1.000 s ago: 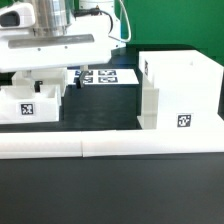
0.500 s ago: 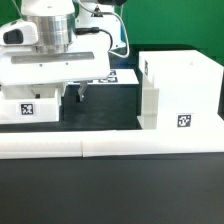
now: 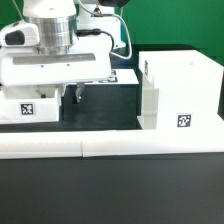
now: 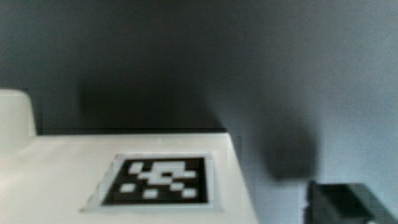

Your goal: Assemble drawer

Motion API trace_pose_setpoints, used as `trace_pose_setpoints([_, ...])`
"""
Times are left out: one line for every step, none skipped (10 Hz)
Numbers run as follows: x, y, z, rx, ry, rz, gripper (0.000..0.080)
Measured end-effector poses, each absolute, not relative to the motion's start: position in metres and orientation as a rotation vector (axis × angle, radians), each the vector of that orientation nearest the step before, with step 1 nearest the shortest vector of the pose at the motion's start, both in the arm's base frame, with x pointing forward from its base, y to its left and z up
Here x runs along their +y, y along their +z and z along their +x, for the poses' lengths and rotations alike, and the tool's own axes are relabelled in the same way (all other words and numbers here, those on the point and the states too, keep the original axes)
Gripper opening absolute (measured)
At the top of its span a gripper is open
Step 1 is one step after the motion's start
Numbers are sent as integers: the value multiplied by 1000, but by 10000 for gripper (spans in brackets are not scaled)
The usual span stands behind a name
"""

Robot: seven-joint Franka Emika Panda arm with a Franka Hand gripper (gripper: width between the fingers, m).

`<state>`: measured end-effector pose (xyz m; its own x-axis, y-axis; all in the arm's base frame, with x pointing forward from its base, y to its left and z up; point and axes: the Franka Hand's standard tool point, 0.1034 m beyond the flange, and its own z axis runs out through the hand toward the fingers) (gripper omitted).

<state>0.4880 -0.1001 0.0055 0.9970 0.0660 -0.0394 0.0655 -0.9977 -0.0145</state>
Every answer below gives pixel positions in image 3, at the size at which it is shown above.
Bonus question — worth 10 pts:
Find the white front drawer box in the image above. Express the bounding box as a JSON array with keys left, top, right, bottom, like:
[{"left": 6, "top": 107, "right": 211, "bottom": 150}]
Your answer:
[{"left": 0, "top": 86, "right": 62, "bottom": 124}]

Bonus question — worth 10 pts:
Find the white drawer cabinet frame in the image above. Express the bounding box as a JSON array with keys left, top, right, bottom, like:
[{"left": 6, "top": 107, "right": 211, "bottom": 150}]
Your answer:
[{"left": 138, "top": 50, "right": 224, "bottom": 130}]

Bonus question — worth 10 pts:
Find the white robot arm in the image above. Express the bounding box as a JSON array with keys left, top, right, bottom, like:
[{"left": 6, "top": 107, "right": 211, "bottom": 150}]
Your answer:
[{"left": 0, "top": 0, "right": 129, "bottom": 104}]

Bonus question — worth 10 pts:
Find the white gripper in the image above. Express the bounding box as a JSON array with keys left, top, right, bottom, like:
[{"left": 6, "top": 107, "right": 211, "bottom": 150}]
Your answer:
[{"left": 0, "top": 21, "right": 112, "bottom": 104}]

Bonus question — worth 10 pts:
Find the white marker sheet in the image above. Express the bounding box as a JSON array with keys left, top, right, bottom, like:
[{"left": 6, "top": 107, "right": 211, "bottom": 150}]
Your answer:
[{"left": 99, "top": 69, "right": 138, "bottom": 85}]

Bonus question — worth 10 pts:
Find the white L-shaped fence wall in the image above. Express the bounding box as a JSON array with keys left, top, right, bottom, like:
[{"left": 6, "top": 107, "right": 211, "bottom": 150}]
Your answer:
[{"left": 0, "top": 113, "right": 224, "bottom": 160}]

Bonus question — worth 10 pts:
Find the black cable bundle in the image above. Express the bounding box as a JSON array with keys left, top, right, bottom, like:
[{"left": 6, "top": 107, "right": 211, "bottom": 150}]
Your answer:
[{"left": 76, "top": 29, "right": 116, "bottom": 51}]

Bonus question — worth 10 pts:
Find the thin white cable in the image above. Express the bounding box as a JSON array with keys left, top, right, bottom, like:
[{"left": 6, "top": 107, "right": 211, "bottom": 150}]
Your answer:
[{"left": 77, "top": 0, "right": 134, "bottom": 61}]

